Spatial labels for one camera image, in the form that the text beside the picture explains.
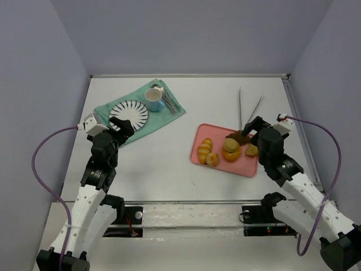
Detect silver metal tongs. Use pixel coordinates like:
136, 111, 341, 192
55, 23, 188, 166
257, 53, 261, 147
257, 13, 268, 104
237, 86, 263, 130

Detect small round bread roll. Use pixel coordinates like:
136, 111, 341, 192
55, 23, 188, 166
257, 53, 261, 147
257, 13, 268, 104
205, 152, 219, 167

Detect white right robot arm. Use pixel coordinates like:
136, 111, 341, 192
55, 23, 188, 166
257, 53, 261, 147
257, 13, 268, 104
241, 114, 360, 270

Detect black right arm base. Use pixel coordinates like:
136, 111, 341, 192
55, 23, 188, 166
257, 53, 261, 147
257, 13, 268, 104
239, 205, 298, 237

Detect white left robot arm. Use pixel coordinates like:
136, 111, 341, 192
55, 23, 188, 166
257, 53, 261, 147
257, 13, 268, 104
36, 114, 134, 270

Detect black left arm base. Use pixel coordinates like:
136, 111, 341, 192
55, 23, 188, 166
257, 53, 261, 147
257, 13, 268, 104
103, 206, 143, 238

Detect dark chocolate bread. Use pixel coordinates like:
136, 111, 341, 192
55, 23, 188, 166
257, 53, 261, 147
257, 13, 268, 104
226, 130, 251, 146

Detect striped croissant bread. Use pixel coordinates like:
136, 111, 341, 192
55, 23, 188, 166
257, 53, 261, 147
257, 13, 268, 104
197, 138, 213, 164

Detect blue striped white plate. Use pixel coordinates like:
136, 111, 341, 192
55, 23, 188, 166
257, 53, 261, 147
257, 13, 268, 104
108, 100, 148, 132

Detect toasted baguette slice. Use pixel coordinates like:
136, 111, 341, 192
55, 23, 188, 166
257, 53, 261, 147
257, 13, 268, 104
245, 144, 258, 157

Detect teal cloth mat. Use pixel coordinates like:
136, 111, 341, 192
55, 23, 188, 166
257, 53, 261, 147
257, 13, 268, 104
94, 79, 186, 144

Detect orange round bun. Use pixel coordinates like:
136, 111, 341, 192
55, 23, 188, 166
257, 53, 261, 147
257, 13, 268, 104
222, 149, 241, 163

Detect light blue mug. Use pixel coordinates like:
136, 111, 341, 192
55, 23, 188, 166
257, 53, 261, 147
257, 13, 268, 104
144, 88, 165, 112

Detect pink plastic tray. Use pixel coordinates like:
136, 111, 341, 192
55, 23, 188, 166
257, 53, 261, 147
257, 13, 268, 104
190, 123, 258, 177

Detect silver fork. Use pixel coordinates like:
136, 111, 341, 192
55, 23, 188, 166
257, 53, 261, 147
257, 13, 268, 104
159, 86, 177, 115

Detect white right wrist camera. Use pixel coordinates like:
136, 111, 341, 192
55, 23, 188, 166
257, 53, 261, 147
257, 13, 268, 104
272, 113, 294, 136

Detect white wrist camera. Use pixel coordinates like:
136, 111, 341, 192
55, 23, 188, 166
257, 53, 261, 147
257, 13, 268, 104
78, 113, 108, 137
272, 113, 294, 136

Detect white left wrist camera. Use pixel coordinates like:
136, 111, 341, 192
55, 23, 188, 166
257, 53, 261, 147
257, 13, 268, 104
78, 113, 108, 137

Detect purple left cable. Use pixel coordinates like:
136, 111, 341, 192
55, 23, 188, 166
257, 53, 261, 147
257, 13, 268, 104
32, 126, 82, 271

